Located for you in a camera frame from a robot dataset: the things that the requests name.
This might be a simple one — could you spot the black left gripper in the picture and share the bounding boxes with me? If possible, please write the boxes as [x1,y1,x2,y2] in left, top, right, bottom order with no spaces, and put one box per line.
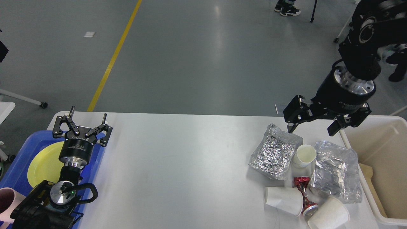
[52,106,113,167]

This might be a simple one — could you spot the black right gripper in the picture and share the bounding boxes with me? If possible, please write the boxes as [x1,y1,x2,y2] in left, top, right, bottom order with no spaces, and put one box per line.
[283,67,376,136]

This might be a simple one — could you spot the yellow plastic plate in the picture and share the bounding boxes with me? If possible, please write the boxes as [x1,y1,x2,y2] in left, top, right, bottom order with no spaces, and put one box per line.
[27,142,64,188]

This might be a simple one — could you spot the clear plastic wrap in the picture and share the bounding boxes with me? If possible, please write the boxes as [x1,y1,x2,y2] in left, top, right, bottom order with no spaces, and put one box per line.
[310,140,362,204]

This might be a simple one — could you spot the brown paper bag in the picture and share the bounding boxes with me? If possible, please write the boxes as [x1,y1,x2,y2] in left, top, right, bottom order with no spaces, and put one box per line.
[359,163,387,217]

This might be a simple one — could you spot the silver foil bag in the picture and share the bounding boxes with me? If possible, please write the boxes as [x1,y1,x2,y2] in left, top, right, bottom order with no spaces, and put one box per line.
[248,123,303,181]

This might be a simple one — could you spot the teal mug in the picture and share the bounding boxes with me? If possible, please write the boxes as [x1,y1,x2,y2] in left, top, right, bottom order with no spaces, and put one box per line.
[29,180,82,214]

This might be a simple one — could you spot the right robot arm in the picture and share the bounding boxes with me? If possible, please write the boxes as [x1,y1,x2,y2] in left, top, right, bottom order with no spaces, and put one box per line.
[283,0,407,136]

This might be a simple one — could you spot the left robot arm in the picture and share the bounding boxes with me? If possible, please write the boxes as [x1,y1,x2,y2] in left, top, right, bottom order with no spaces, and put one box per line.
[11,106,113,229]

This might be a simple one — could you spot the left floor plate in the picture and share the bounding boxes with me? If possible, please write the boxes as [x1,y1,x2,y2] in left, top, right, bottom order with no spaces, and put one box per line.
[275,104,286,116]

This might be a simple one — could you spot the small white cup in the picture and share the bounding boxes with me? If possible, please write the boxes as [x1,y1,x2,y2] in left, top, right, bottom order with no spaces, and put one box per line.
[291,144,317,168]

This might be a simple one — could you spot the beige plastic bin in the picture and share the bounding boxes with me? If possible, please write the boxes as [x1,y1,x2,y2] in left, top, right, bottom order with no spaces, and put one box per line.
[340,115,407,226]

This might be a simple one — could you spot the red snack wrapper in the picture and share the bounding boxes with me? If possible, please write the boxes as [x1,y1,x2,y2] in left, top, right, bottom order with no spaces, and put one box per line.
[293,177,311,193]

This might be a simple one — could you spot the blue plastic tray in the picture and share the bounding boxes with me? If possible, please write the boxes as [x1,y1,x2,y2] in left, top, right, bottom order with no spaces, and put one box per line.
[0,130,107,229]

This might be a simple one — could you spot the white side table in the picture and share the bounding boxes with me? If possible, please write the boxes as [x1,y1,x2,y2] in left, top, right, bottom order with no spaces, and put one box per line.
[0,89,48,124]

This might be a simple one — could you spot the pink mug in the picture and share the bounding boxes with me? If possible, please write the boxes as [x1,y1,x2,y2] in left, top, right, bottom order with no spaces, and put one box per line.
[0,187,26,229]

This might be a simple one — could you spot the white paper cup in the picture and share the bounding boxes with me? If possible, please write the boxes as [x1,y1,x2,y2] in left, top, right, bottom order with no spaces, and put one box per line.
[264,187,303,216]
[307,197,350,229]

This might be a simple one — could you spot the black tripod leg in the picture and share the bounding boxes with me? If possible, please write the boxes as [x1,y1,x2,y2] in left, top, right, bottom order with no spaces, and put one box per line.
[310,0,318,23]

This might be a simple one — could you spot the red soda can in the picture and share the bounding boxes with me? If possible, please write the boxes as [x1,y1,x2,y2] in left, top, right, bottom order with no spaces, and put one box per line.
[301,197,319,218]

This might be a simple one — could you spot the person in black sneakers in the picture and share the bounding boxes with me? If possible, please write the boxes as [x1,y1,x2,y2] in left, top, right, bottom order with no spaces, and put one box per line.
[274,0,301,16]

